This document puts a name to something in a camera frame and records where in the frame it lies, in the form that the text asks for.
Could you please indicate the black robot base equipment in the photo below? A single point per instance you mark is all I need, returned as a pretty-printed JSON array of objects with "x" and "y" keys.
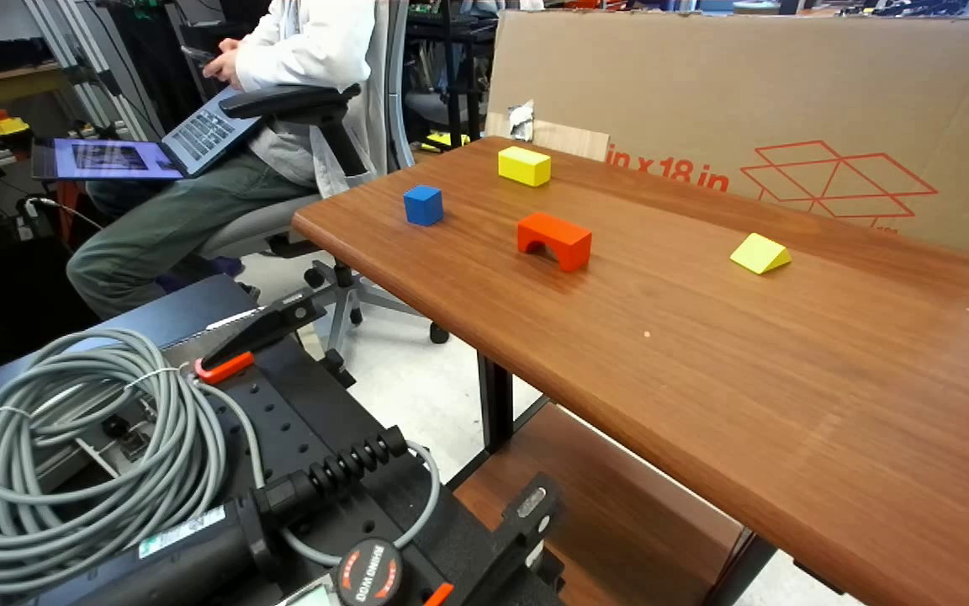
[{"x": 306, "y": 407}]

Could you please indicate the black table leg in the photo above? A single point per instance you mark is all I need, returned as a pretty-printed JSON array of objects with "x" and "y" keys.
[{"x": 496, "y": 407}]

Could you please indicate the large brown cardboard box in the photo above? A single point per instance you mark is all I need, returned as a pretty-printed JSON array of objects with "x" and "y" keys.
[{"x": 821, "y": 80}]

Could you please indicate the black mounting bracket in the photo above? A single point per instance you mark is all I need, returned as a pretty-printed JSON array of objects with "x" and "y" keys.
[{"x": 523, "y": 528}]

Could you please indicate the white paper label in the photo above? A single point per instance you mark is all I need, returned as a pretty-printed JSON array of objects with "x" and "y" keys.
[{"x": 523, "y": 118}]

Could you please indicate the yellow rectangular wooden block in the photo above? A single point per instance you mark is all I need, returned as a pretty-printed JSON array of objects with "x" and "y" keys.
[{"x": 523, "y": 168}]

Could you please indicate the yellow wedge wooden block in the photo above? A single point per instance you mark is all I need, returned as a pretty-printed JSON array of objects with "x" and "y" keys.
[{"x": 760, "y": 254}]

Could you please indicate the brown wooden lower shelf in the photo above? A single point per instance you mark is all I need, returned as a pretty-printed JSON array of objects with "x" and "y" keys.
[{"x": 606, "y": 528}]

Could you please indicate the grey black office chair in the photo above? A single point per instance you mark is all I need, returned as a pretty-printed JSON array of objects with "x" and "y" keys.
[{"x": 284, "y": 104}]

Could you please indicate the blue open laptop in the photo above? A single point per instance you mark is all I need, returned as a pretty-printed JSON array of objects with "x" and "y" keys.
[{"x": 202, "y": 132}]

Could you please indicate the yellow item on shelf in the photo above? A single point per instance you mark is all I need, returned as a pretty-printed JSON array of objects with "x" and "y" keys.
[{"x": 7, "y": 126}]

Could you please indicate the black red round knob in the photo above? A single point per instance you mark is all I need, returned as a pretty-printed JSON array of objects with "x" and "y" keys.
[{"x": 369, "y": 573}]

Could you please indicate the blue wooden cube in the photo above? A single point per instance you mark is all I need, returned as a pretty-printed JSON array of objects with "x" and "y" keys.
[{"x": 421, "y": 208}]

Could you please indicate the seated person in white hoodie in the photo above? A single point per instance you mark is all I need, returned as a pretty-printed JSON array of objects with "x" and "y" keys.
[{"x": 306, "y": 45}]

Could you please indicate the red arch wooden block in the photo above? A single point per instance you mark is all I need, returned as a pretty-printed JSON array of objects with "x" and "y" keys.
[{"x": 558, "y": 233}]

